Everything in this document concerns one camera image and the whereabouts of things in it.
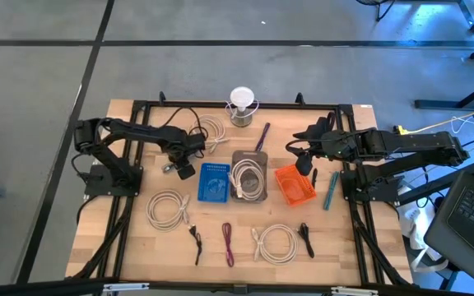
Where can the blue plastic basket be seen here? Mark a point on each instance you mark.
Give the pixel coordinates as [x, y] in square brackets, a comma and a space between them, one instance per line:
[214, 193]

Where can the white dome table lamp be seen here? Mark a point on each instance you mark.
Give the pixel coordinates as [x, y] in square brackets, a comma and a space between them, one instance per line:
[242, 98]

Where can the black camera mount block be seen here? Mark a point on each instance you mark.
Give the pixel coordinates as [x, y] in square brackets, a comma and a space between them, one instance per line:
[240, 289]

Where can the white bag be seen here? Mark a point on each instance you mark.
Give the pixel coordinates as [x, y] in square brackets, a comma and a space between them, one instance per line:
[412, 218]

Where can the dark grey laptop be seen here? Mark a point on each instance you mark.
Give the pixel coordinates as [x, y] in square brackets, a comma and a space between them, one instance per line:
[467, 222]

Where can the black desk foot bar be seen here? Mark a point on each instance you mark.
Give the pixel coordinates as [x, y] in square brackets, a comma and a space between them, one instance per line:
[438, 104]

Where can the silver metal bracket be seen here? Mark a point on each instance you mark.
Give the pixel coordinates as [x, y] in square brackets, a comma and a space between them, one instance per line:
[126, 287]
[354, 291]

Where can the black aluminium table frame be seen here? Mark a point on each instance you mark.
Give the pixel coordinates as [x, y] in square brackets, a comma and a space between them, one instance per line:
[286, 105]

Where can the black overhead mount beam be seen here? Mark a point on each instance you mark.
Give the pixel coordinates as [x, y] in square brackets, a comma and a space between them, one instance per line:
[35, 288]

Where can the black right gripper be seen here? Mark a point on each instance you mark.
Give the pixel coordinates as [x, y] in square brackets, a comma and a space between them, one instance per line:
[335, 146]

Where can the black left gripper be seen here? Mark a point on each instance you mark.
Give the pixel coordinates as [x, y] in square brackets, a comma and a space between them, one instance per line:
[184, 164]

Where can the grey plastic tray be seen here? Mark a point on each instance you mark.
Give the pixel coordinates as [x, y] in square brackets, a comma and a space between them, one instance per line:
[249, 155]

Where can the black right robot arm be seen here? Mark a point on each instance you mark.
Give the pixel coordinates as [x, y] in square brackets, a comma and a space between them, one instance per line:
[418, 144]

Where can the orange plastic basket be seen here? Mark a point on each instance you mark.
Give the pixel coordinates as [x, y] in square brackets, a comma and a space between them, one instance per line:
[298, 193]

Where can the yellow power plug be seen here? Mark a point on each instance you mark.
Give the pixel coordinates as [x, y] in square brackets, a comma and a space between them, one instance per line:
[402, 130]

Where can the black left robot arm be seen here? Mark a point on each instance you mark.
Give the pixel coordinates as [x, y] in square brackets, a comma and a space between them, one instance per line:
[146, 133]

